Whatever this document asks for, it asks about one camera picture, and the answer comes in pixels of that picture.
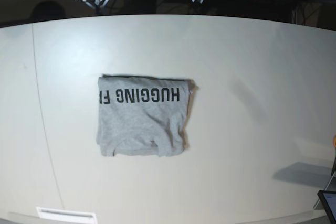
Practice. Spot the grey T-shirt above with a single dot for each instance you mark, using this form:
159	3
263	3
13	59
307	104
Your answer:
142	115

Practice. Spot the white label strip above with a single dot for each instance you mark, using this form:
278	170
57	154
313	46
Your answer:
66	216

